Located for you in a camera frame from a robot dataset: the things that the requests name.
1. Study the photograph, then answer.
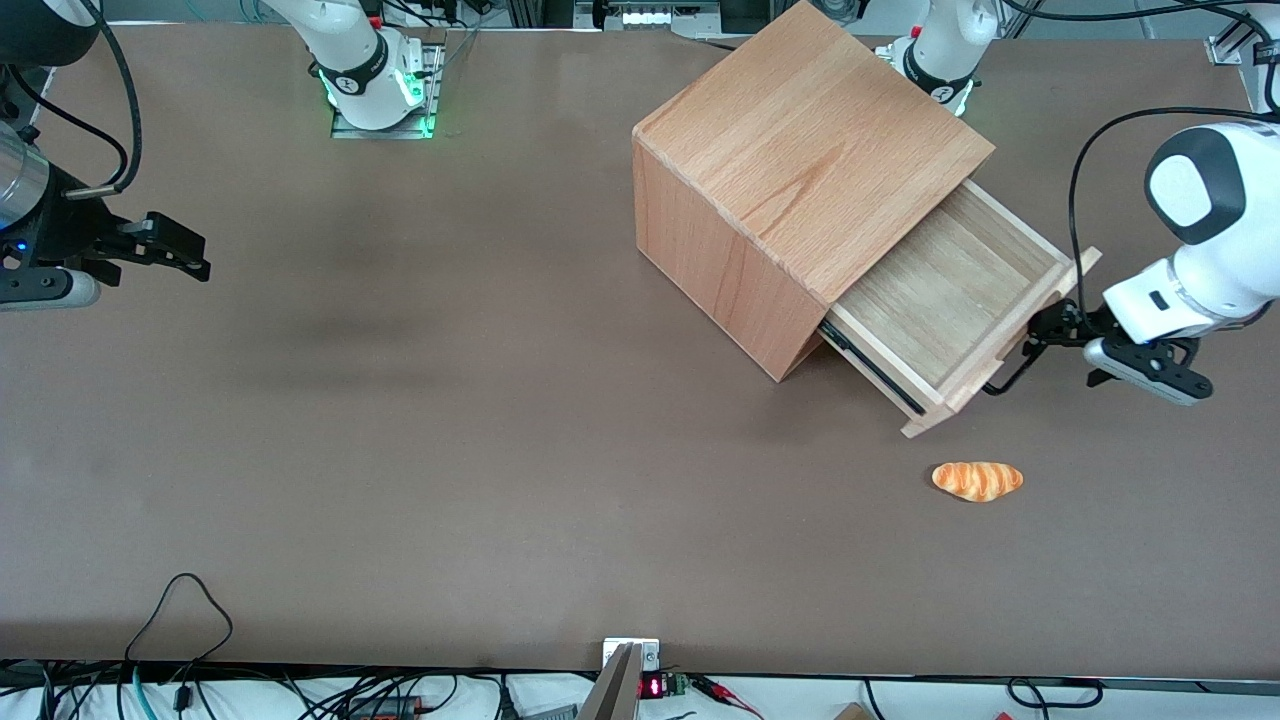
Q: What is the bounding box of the red and black clip lead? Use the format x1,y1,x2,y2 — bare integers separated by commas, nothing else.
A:
689,675,764,720

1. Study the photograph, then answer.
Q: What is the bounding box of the light wooden drawer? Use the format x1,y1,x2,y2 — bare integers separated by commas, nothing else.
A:
818,180,1104,440

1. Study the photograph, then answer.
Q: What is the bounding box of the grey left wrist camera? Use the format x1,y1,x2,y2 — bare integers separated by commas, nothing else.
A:
1084,337,1217,407

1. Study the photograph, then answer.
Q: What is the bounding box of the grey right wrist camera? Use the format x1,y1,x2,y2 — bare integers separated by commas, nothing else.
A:
0,266,102,312

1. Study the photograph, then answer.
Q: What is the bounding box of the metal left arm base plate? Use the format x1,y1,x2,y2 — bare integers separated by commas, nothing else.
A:
874,36,977,117

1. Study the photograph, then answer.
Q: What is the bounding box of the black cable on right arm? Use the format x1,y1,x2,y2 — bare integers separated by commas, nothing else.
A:
65,0,144,197
5,64,132,187

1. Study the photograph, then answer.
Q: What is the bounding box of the light wooden cabinet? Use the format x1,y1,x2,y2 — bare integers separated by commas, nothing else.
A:
632,0,997,384

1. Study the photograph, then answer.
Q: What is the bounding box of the grey camera mount bar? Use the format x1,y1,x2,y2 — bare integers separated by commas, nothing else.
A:
577,643,644,720

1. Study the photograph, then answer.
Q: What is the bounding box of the black cable loop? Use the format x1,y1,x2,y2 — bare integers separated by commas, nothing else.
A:
1004,677,1105,710

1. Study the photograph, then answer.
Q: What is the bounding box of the black device with white lights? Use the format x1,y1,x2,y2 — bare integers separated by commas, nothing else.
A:
597,0,724,32

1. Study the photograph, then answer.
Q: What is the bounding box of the thin black looped cable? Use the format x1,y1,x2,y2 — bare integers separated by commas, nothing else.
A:
124,572,234,666

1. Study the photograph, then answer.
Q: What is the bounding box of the black overhead cable bundle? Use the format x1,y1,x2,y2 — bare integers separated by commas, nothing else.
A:
1000,0,1256,43

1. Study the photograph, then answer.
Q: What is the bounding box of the short black camera cable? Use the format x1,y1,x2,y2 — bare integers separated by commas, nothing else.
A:
981,340,1043,397

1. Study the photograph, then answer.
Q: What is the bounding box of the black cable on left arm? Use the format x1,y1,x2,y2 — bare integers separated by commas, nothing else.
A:
1067,105,1280,301

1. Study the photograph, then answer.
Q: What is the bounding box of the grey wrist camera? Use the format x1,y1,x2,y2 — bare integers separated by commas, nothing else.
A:
1084,337,1217,407
0,266,102,312

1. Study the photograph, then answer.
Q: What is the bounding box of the black and orange device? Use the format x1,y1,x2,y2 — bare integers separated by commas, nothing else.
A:
348,694,437,720

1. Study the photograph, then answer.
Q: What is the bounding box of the white metal corner bracket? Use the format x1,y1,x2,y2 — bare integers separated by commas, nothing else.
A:
1204,34,1263,69

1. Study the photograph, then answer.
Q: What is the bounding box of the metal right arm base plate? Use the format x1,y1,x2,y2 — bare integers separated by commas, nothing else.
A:
330,38,447,140

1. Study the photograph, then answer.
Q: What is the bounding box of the small metal table bracket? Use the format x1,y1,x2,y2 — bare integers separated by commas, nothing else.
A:
601,637,662,674

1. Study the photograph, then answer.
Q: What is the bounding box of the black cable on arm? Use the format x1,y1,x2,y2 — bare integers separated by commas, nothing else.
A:
5,64,132,187
1067,105,1280,301
65,0,144,197

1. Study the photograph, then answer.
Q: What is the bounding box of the orange striped bread roll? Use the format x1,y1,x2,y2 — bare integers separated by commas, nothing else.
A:
931,460,1025,504

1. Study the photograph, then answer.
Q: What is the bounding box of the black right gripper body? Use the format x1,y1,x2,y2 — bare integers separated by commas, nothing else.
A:
38,165,136,265

